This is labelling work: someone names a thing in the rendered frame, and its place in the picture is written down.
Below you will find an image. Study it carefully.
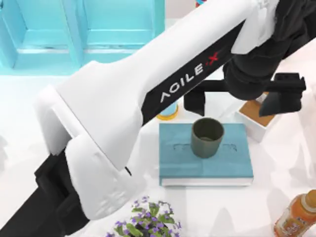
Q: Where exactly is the purple flower plant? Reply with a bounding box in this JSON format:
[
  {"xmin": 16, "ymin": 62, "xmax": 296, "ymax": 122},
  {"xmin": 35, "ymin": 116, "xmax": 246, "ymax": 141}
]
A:
[{"xmin": 105, "ymin": 196, "xmax": 184, "ymax": 237}]

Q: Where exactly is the blue and yellow cup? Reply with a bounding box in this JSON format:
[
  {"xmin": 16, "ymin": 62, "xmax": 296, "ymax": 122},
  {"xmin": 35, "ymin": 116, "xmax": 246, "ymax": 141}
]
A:
[{"xmin": 157, "ymin": 101, "xmax": 179, "ymax": 121}]

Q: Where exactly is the orange bottle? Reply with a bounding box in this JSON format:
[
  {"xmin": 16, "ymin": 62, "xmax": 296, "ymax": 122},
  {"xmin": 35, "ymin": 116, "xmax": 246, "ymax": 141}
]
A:
[{"xmin": 273, "ymin": 189, "xmax": 316, "ymax": 237}]

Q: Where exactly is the white box with brown top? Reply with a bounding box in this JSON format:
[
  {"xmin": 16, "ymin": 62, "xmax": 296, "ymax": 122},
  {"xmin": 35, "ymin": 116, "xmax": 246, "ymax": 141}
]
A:
[{"xmin": 234, "ymin": 91, "xmax": 277, "ymax": 143}]

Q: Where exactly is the olive green cup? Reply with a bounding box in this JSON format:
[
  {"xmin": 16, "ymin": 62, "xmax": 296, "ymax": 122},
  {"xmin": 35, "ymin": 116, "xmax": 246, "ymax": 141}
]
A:
[{"xmin": 191, "ymin": 118, "xmax": 225, "ymax": 159}]

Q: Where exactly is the teal book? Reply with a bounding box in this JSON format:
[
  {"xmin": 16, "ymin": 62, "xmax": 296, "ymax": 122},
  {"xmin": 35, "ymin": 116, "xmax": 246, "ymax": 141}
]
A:
[{"xmin": 158, "ymin": 122, "xmax": 255, "ymax": 187}]

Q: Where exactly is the light blue rack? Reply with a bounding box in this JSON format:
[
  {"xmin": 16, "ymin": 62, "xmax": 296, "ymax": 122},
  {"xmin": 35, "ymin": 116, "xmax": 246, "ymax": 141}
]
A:
[{"xmin": 0, "ymin": 0, "xmax": 171, "ymax": 76}]

